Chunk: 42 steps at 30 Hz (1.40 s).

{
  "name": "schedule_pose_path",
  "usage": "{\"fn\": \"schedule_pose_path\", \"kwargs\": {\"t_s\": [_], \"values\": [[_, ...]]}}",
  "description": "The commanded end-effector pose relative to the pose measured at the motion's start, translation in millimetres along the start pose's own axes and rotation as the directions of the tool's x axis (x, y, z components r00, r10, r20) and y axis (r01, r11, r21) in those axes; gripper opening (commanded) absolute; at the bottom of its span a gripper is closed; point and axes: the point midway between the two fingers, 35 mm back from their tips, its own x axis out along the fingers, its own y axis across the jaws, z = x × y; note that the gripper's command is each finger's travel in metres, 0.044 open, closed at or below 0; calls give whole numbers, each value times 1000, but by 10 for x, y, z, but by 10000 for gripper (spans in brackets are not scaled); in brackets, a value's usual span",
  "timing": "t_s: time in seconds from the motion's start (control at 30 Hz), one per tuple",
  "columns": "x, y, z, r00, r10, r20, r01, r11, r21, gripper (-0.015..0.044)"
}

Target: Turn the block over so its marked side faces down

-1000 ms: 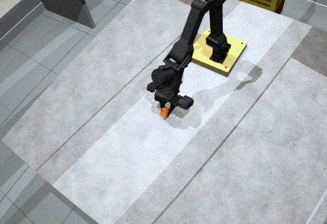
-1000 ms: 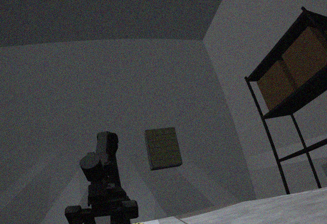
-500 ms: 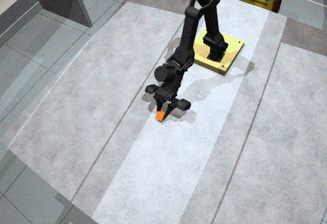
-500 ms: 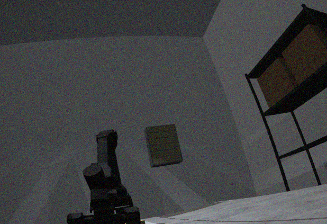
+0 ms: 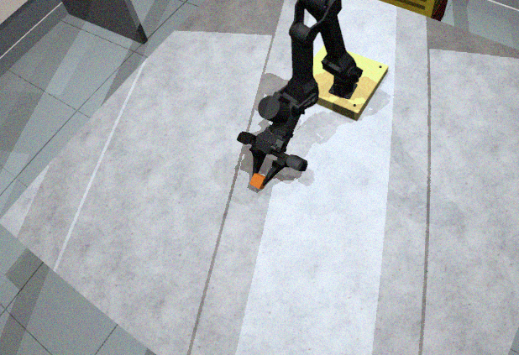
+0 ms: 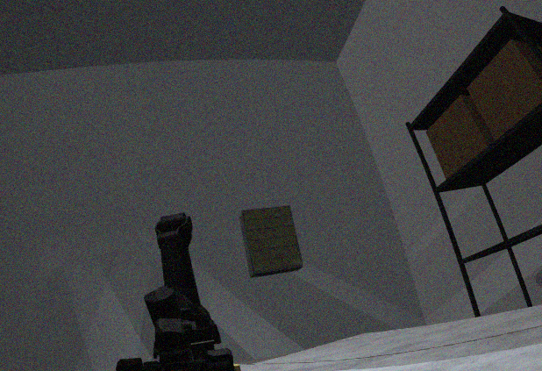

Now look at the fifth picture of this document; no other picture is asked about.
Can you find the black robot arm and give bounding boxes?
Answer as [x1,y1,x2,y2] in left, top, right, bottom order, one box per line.
[253,0,363,154]

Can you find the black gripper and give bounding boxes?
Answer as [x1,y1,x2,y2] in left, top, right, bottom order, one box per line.
[237,122,308,185]

